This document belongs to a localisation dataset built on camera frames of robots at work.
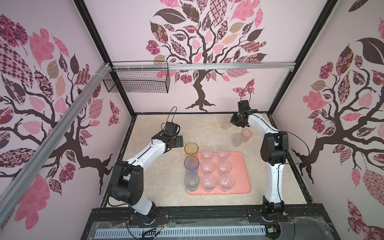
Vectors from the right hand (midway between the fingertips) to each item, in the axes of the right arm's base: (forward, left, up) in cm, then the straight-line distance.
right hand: (233, 119), depth 103 cm
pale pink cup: (-13, -1, -8) cm, 15 cm away
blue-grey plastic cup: (-32, +30, -3) cm, 44 cm away
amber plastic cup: (-24, +30, +2) cm, 38 cm away
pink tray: (-34, -1, -11) cm, 36 cm away
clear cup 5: (-41, +20, -8) cm, 46 cm away
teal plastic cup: (-41, +30, -8) cm, 51 cm away
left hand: (-20, +39, +1) cm, 44 cm away
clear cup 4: (-32, +10, -9) cm, 34 cm away
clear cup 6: (-40, +10, -10) cm, 43 cm away
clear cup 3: (-31, +20, -10) cm, 38 cm away
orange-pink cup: (-9, -8, -6) cm, 14 cm away
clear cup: (-24, +20, -5) cm, 31 cm away
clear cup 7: (-4, +5, 0) cm, 7 cm away
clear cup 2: (-23, +10, -6) cm, 26 cm away
